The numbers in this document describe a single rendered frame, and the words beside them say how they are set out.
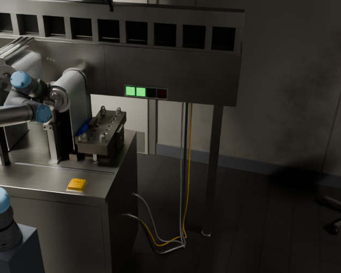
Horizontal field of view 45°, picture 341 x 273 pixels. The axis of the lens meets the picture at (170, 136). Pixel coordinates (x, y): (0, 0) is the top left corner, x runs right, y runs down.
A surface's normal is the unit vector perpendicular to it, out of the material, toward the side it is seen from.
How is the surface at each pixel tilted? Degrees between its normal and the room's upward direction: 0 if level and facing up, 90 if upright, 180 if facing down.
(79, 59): 90
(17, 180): 0
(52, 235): 90
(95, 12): 90
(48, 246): 90
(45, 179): 0
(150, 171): 0
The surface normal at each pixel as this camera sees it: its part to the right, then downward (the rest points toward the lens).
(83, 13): -0.15, 0.49
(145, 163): 0.03, -0.87
